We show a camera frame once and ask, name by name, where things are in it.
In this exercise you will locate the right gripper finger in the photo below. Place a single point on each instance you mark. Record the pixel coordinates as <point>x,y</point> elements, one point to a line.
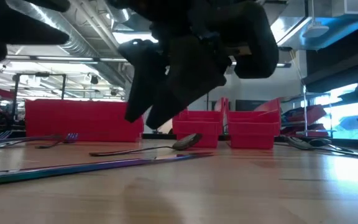
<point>191,74</point>
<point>145,77</point>

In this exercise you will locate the red plastic bin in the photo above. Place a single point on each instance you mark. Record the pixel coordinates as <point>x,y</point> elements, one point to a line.
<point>197,127</point>
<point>253,130</point>
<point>73,121</point>

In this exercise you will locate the silver spoon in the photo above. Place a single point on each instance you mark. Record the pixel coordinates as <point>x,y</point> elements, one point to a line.
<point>186,141</point>

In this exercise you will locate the rainbow iridescent knife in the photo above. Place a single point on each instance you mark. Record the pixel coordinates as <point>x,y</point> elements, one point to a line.
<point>73,169</point>

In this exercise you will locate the black ceiling spotlight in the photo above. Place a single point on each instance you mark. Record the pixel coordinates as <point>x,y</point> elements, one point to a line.
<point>94,79</point>

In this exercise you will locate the long ceiling light bar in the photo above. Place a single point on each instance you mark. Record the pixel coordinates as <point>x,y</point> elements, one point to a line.
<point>73,59</point>

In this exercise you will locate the metal shelf rack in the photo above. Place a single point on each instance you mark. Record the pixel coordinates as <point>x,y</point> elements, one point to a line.
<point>304,102</point>

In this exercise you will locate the stacked red storage bins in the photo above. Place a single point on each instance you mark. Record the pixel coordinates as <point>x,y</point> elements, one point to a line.
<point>309,113</point>

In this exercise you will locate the bright blue window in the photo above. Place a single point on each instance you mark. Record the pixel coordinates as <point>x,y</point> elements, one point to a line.
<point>346,121</point>

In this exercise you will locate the black stand frame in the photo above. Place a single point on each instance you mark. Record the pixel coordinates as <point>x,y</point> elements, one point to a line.
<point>39,74</point>

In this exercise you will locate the silver spiral ceiling duct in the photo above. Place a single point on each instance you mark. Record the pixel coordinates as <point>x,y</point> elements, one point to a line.
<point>73,40</point>

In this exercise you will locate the silver rectangular air duct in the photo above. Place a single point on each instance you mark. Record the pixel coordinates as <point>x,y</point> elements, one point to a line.
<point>287,28</point>

